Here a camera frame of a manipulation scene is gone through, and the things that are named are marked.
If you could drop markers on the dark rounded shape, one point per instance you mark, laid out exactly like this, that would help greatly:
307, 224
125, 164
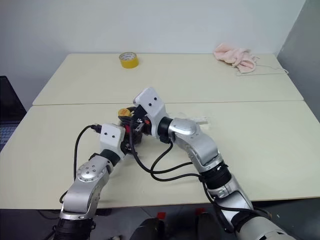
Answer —
150, 229

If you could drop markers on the yellow tape roll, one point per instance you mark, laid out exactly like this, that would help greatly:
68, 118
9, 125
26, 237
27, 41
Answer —
128, 61

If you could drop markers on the pink towel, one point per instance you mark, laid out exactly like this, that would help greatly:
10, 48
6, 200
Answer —
235, 57

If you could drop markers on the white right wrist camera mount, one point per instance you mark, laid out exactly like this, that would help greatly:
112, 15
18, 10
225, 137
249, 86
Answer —
151, 102

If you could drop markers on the dark laptop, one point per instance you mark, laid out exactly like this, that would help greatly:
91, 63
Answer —
8, 112

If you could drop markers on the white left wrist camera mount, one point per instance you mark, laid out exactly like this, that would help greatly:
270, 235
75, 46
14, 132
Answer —
112, 138

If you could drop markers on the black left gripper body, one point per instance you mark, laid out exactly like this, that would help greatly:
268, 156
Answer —
127, 148

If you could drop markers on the clear plastic piece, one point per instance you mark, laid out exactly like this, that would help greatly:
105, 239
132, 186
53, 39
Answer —
201, 120

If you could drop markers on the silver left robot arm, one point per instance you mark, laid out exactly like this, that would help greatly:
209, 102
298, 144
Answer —
86, 185

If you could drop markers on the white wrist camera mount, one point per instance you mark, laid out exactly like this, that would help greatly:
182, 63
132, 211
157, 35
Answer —
112, 138
151, 102

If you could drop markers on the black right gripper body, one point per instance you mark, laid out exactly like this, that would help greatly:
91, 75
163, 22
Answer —
141, 121

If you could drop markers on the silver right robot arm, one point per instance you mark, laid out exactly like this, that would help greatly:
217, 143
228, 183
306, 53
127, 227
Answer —
200, 145

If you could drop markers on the cola bottle with yellow cap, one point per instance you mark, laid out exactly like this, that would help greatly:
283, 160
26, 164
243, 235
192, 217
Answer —
123, 112

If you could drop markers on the small red marker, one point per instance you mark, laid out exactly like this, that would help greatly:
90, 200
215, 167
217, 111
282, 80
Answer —
161, 215

